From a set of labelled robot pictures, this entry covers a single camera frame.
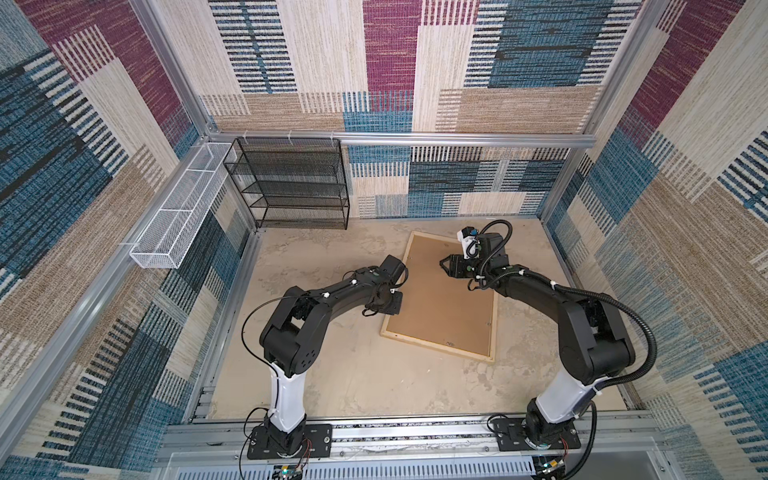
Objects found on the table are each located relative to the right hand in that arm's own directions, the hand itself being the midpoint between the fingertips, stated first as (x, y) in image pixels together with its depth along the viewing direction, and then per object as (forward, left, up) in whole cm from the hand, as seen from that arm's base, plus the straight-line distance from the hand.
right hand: (446, 265), depth 94 cm
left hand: (-8, +17, -8) cm, 21 cm away
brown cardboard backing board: (-11, +3, -7) cm, 13 cm away
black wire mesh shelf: (+35, +53, +6) cm, 64 cm away
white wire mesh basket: (-8, +69, +25) cm, 73 cm away
